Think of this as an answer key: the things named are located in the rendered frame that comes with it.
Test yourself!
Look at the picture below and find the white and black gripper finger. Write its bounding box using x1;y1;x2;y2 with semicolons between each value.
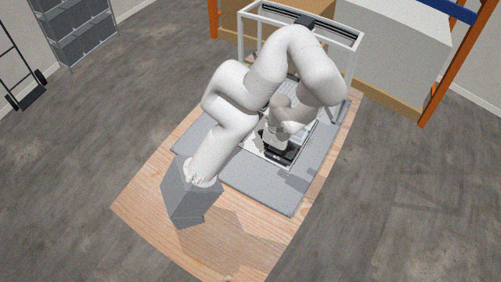
258;129;269;150
281;140;295;158

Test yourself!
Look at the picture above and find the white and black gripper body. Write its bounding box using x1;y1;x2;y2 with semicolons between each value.
262;122;290;150

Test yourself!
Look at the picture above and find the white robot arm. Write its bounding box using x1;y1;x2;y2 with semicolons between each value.
183;24;348;188

